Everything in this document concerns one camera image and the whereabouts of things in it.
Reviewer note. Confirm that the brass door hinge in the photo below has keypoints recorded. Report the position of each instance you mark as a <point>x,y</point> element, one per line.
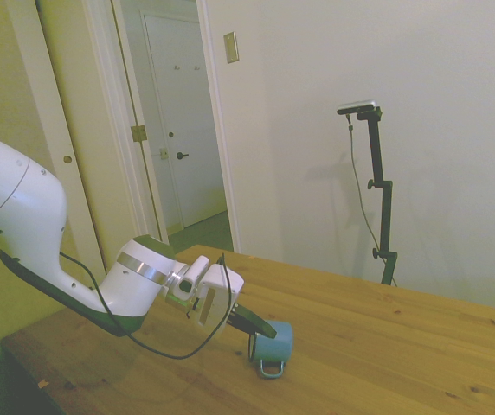
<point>138,132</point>

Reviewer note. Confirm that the grey stereo camera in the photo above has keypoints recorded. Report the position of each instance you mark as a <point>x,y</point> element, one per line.
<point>358,107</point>

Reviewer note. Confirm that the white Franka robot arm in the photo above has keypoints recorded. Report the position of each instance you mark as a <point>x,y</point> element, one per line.
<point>18,194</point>

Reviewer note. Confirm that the blue enamel mug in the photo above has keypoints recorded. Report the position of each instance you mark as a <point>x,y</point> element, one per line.
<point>275,346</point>

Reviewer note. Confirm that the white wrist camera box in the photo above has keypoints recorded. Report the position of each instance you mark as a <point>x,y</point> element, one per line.
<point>191,279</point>

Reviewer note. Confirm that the white doorway frame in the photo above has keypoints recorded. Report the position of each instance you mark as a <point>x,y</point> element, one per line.
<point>217,129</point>

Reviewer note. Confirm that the beige open door leaf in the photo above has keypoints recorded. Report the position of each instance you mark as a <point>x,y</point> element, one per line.
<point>87,129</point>

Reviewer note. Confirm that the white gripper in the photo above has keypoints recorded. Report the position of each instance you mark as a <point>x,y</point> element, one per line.
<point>219,298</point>

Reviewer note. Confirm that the beige wall switch plate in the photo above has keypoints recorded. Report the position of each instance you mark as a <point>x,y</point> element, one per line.
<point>231,47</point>

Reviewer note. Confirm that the white panel door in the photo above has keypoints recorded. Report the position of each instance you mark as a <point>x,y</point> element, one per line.
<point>191,108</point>

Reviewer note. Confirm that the black jointed camera stand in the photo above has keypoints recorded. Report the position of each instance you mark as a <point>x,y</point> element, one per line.
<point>383,194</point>

